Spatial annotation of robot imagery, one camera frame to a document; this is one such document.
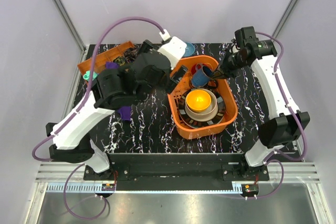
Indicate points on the orange plastic dish bin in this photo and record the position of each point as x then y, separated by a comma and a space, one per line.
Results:
223, 89

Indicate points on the mint green sock bundle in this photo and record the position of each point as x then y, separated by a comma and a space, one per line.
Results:
86, 76

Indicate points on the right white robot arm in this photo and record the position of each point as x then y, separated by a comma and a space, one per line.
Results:
286, 122

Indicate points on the beige grey ceramic bowl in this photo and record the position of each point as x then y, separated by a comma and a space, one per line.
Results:
206, 115

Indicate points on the orange compartment organizer tray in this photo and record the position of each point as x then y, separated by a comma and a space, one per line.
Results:
109, 53

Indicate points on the dark blue small cup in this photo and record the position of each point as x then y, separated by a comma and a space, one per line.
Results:
202, 76

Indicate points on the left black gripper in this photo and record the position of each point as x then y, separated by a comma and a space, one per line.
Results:
168, 83

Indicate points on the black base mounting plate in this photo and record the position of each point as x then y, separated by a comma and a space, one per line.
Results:
178, 172

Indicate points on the teal blue ceramic bowl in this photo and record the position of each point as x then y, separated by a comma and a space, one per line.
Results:
189, 50

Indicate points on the purple cloth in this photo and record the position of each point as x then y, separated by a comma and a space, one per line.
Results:
125, 111

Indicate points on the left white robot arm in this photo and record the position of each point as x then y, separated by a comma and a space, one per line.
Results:
112, 89

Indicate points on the yellow orange small bowl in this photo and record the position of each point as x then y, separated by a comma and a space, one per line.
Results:
198, 100

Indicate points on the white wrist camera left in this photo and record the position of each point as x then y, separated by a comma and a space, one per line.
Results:
172, 47

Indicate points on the aluminium frame rail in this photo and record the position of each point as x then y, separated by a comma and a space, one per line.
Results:
68, 22

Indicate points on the black striped cream plate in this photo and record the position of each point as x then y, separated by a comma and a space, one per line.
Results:
196, 124

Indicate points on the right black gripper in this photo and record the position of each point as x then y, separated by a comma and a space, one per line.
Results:
223, 71

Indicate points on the black skull mug red inside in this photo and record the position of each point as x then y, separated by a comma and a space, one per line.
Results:
212, 84

